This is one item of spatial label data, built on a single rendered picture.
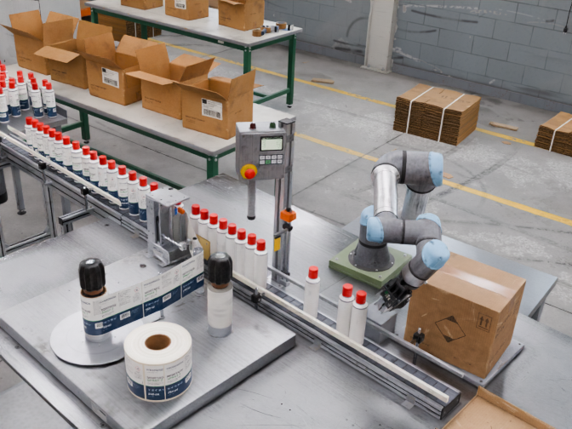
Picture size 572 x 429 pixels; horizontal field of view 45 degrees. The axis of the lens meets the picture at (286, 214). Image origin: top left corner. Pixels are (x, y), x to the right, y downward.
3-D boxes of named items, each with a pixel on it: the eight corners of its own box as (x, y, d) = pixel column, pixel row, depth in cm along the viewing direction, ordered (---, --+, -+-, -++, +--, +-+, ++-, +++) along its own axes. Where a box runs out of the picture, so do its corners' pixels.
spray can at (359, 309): (345, 342, 236) (350, 292, 227) (354, 335, 240) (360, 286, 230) (357, 349, 233) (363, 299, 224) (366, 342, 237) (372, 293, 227)
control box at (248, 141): (235, 170, 258) (235, 122, 249) (280, 168, 261) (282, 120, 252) (239, 182, 249) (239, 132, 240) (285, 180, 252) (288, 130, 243)
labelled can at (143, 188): (136, 220, 304) (134, 177, 294) (146, 215, 307) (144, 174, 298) (144, 224, 301) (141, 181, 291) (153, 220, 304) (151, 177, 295)
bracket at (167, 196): (145, 195, 269) (145, 193, 269) (168, 186, 276) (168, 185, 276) (167, 208, 261) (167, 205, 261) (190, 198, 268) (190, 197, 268)
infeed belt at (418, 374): (122, 222, 310) (122, 214, 308) (138, 215, 315) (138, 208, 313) (443, 416, 214) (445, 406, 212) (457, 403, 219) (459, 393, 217)
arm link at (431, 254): (451, 241, 201) (453, 265, 195) (431, 261, 209) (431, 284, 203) (427, 231, 199) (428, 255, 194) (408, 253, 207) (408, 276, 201)
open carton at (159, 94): (122, 111, 447) (117, 54, 430) (179, 91, 486) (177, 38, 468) (173, 128, 425) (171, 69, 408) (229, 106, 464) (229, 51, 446)
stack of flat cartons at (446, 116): (391, 129, 654) (395, 96, 639) (414, 113, 695) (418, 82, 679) (456, 146, 625) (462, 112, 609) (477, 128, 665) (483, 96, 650)
